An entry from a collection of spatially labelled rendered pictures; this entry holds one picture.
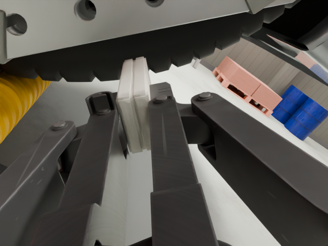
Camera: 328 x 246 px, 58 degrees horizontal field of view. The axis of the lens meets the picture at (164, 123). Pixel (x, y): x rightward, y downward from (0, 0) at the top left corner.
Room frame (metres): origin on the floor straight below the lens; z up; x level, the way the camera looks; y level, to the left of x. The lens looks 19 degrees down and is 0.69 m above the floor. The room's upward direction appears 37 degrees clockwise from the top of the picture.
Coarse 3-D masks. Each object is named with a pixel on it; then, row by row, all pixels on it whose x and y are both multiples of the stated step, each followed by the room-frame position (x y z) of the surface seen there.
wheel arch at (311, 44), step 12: (300, 0) 0.52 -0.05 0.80; (312, 0) 0.49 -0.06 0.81; (324, 0) 0.46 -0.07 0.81; (288, 12) 0.52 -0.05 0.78; (300, 12) 0.49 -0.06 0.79; (312, 12) 0.46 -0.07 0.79; (324, 12) 0.44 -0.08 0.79; (264, 24) 0.54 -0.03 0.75; (276, 24) 0.51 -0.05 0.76; (288, 24) 0.48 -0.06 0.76; (300, 24) 0.46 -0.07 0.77; (312, 24) 0.44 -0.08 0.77; (324, 24) 0.41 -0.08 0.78; (288, 36) 0.45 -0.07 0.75; (300, 36) 0.43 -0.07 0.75; (312, 36) 0.41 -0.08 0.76; (324, 36) 0.41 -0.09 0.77; (312, 48) 0.41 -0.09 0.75
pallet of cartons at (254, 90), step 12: (228, 60) 6.28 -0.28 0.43; (216, 72) 6.45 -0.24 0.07; (228, 72) 5.96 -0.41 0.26; (240, 72) 5.79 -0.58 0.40; (228, 84) 5.77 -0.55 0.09; (240, 84) 5.85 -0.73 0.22; (252, 84) 5.92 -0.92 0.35; (264, 84) 6.32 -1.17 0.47; (252, 96) 5.96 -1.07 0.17; (264, 96) 6.03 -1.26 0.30; (276, 96) 6.12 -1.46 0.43
